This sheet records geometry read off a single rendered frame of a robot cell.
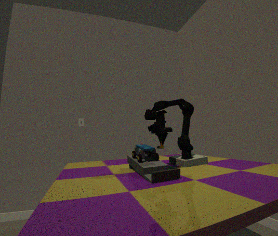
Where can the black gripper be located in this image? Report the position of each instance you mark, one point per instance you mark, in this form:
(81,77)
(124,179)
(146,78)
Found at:
(162,131)

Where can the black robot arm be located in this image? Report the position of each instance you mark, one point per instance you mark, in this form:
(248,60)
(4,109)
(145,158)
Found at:
(187,111)

